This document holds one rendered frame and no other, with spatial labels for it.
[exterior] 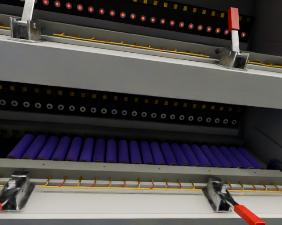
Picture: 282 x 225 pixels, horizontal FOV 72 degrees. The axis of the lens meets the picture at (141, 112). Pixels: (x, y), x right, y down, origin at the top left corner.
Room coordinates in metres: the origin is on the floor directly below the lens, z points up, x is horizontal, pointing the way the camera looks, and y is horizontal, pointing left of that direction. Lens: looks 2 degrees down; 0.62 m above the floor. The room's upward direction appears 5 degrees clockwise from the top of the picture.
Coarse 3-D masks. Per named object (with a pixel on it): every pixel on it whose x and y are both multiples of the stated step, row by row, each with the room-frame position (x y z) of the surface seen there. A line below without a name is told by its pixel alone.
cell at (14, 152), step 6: (24, 138) 0.32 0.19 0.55; (30, 138) 0.33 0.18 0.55; (18, 144) 0.30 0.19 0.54; (24, 144) 0.31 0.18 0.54; (30, 144) 0.32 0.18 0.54; (12, 150) 0.29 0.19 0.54; (18, 150) 0.29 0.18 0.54; (24, 150) 0.30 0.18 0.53; (12, 156) 0.28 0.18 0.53; (18, 156) 0.28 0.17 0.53
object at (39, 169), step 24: (0, 168) 0.25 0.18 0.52; (24, 168) 0.25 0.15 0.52; (48, 168) 0.26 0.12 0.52; (72, 168) 0.26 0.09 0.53; (96, 168) 0.27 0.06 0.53; (120, 168) 0.28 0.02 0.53; (144, 168) 0.29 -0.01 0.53; (168, 168) 0.29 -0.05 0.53; (192, 168) 0.30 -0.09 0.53; (216, 168) 0.31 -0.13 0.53; (240, 168) 0.32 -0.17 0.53
